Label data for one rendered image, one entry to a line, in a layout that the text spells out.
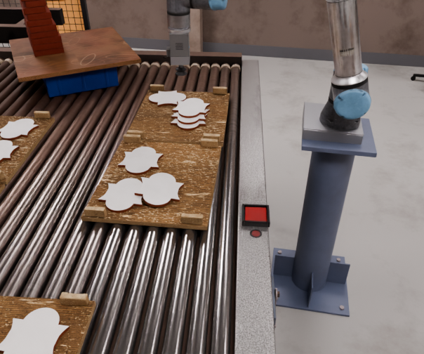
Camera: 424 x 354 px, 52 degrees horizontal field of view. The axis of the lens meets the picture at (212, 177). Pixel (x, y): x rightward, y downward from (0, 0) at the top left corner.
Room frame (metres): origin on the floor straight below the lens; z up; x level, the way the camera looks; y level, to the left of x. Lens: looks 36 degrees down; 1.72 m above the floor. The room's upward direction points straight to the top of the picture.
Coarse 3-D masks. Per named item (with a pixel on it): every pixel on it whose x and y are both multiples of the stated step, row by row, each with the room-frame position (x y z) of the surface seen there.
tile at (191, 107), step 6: (180, 102) 1.53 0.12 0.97; (186, 102) 1.53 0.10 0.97; (192, 102) 1.53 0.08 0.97; (198, 102) 1.53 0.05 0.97; (174, 108) 1.48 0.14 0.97; (180, 108) 1.48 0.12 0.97; (186, 108) 1.48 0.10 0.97; (192, 108) 1.48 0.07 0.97; (198, 108) 1.48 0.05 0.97; (204, 108) 1.48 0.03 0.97; (180, 114) 1.44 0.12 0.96; (186, 114) 1.43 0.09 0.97; (192, 114) 1.43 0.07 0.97; (198, 114) 1.44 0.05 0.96
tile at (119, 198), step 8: (112, 184) 1.03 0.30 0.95; (120, 184) 1.03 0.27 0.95; (128, 184) 1.03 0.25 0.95; (136, 184) 1.03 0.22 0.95; (112, 192) 0.99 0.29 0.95; (120, 192) 0.99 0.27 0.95; (128, 192) 0.99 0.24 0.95; (104, 200) 0.96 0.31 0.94; (112, 200) 0.95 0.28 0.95; (120, 200) 0.95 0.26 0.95; (128, 200) 0.95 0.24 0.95; (136, 200) 0.95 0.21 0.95; (112, 208) 0.92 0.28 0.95; (120, 208) 0.92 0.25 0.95; (128, 208) 0.92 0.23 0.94
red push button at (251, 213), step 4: (248, 208) 0.94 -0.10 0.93; (252, 208) 0.94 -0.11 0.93; (256, 208) 0.94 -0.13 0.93; (260, 208) 0.94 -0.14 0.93; (264, 208) 0.94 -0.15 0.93; (248, 212) 0.92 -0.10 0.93; (252, 212) 0.92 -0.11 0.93; (256, 212) 0.92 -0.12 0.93; (260, 212) 0.92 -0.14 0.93; (264, 212) 0.92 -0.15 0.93; (248, 216) 0.90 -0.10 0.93; (252, 216) 0.90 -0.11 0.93; (256, 216) 0.90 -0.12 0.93; (260, 216) 0.90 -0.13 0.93; (264, 216) 0.90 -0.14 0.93; (248, 220) 0.89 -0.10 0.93; (252, 220) 0.89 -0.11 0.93; (256, 220) 0.89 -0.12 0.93; (260, 220) 0.89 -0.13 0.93; (264, 220) 0.89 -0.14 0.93
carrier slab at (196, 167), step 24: (120, 144) 1.27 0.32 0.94; (144, 144) 1.27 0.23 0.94; (168, 144) 1.27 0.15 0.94; (192, 144) 1.27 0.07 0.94; (120, 168) 1.13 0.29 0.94; (168, 168) 1.13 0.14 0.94; (192, 168) 1.13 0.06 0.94; (216, 168) 1.13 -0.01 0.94; (96, 192) 1.00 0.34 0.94; (192, 192) 1.00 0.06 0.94; (96, 216) 0.89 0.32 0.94; (120, 216) 0.89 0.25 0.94; (144, 216) 0.89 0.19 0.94; (168, 216) 0.89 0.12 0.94
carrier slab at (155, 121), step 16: (192, 96) 1.65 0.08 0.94; (208, 96) 1.65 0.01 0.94; (224, 96) 1.65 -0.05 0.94; (144, 112) 1.50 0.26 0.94; (160, 112) 1.50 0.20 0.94; (208, 112) 1.50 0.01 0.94; (224, 112) 1.50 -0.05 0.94; (144, 128) 1.38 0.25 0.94; (160, 128) 1.38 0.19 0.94; (176, 128) 1.38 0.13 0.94; (208, 128) 1.38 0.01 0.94; (224, 128) 1.38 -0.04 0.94
